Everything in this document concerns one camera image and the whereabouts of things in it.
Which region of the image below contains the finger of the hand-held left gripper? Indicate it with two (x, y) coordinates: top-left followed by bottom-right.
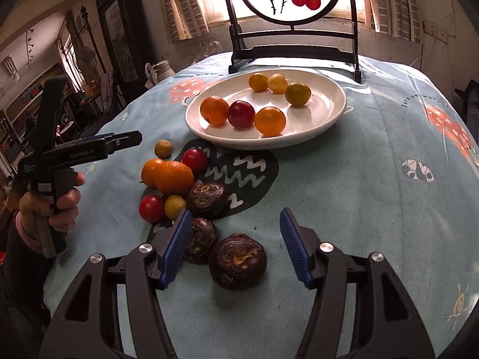
(84, 131), (143, 154)
(37, 75), (68, 155)

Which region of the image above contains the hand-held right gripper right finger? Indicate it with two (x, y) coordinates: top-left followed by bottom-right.
(280, 207), (436, 359)

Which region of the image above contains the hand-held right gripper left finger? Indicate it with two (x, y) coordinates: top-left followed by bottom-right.
(39, 209), (193, 359)

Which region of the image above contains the dark water chestnut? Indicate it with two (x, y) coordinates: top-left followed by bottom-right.
(186, 182), (229, 220)
(208, 234), (268, 291)
(183, 217), (217, 265)

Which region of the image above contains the small yellow kumquat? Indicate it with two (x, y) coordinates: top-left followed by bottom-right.
(165, 195), (187, 220)
(154, 140), (173, 159)

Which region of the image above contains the mandarin orange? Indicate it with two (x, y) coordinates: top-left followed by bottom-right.
(141, 159), (163, 188)
(199, 96), (230, 127)
(154, 161), (195, 195)
(254, 107), (287, 137)

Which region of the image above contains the red cherry tomato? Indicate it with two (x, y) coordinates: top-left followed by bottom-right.
(182, 148), (209, 174)
(139, 194), (166, 223)

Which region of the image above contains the white oval plate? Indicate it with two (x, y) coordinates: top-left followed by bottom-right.
(184, 71), (347, 150)

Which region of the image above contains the person's left forearm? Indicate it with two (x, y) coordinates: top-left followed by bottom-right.
(0, 209), (55, 315)

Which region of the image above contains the person's left hand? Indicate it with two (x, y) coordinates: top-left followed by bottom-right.
(19, 172), (86, 240)

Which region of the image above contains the cluttered shelf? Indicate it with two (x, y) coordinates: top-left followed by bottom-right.
(0, 82), (46, 180)

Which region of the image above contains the white kettle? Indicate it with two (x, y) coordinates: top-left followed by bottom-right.
(145, 60), (176, 88)

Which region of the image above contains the light blue printed tablecloth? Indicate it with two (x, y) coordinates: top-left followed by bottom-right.
(43, 50), (479, 359)

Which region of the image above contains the dark framed picture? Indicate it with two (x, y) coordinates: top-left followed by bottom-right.
(95, 0), (150, 94)

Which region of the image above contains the dark red plum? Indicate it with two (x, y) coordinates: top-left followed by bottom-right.
(228, 100), (256, 129)

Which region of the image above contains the brick-pattern curtain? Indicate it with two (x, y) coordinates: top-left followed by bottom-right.
(155, 0), (210, 43)
(365, 0), (423, 43)

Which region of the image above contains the small orange-yellow kumquat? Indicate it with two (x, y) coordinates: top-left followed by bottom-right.
(248, 73), (269, 92)

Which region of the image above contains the green-yellow kumquat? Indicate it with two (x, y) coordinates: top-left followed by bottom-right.
(285, 83), (312, 106)

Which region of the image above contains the pale yellow kumquat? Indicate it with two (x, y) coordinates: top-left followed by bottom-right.
(267, 74), (289, 94)

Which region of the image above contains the round painted table screen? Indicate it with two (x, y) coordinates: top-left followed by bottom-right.
(218, 0), (362, 83)

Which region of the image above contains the black cloth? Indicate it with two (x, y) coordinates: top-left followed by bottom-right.
(454, 78), (479, 128)

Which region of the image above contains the wall socket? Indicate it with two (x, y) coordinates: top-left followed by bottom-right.
(423, 22), (449, 43)

